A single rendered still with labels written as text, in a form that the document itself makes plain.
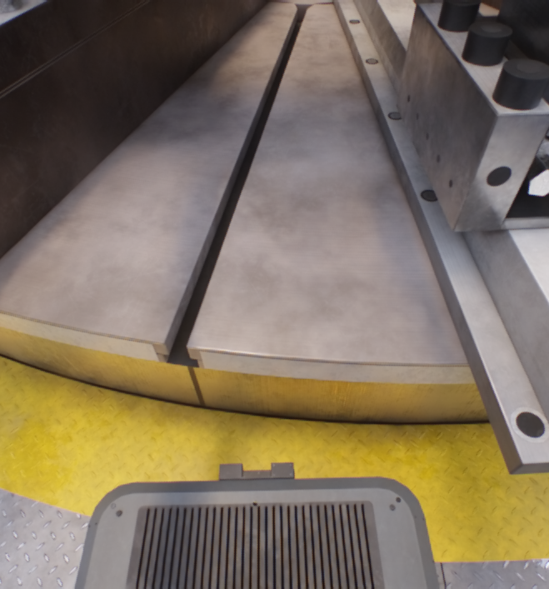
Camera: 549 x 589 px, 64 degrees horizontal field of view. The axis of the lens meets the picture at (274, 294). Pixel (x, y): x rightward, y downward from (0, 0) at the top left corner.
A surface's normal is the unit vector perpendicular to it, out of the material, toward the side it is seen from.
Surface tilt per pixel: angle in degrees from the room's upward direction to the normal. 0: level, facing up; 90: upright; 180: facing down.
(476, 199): 90
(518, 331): 90
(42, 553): 0
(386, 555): 0
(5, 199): 90
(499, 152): 90
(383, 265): 0
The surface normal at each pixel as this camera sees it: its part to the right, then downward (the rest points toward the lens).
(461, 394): 0.00, 0.77
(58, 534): -0.03, -0.64
